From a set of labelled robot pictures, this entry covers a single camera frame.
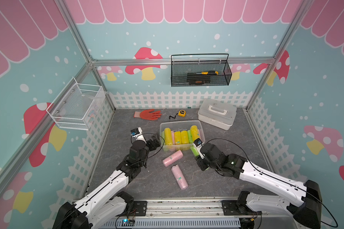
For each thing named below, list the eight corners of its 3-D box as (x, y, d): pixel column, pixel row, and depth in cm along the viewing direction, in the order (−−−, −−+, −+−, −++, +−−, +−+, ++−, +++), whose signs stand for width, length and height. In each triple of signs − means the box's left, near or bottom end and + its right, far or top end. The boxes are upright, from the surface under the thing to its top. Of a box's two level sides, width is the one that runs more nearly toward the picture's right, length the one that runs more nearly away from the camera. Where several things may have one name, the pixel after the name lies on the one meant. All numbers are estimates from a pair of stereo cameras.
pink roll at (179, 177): (182, 191, 81) (182, 189, 79) (170, 169, 89) (170, 167, 87) (189, 186, 83) (189, 185, 80) (177, 166, 91) (177, 163, 88)
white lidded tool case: (199, 129, 109) (202, 119, 99) (196, 106, 125) (198, 94, 115) (234, 129, 109) (240, 119, 99) (226, 106, 125) (231, 94, 115)
